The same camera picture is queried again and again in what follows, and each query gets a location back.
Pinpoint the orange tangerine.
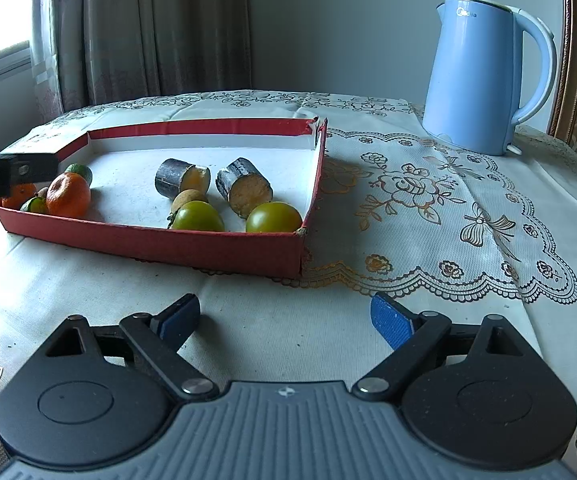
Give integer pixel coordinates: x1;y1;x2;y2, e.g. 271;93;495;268
46;172;91;218
1;183;37;210

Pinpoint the green cucumber piece tip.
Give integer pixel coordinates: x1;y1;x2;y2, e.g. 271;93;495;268
19;195;49;214

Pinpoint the dark sugarcane piece large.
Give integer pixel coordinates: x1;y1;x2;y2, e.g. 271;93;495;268
155;158;210;200

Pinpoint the sheer white curtain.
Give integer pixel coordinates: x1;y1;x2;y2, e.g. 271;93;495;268
29;0;64;122

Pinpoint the red shallow cardboard box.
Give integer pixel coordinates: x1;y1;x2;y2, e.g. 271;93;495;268
0;118;328;278

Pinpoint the dark brown curtain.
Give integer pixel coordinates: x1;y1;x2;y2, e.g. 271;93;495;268
53;0;252;112

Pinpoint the light blue electric kettle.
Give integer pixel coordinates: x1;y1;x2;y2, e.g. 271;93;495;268
422;0;557;156

